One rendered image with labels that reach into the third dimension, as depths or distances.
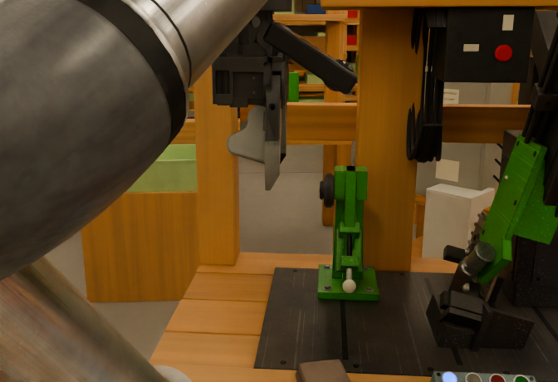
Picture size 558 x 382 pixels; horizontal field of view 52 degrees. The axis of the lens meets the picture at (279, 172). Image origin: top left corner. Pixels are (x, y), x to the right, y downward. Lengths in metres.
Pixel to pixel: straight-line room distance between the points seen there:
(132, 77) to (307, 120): 1.20
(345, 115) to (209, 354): 0.66
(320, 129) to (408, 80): 0.25
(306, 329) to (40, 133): 0.95
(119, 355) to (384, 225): 1.02
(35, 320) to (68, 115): 0.20
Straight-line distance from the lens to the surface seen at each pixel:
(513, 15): 1.27
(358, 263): 1.21
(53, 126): 0.22
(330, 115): 1.43
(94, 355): 0.44
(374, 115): 1.34
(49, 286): 0.41
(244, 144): 0.63
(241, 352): 1.11
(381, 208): 1.39
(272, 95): 0.62
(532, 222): 1.07
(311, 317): 1.18
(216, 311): 1.25
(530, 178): 1.03
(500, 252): 1.05
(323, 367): 0.98
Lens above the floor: 1.46
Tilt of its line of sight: 14 degrees down
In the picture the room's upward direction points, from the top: straight up
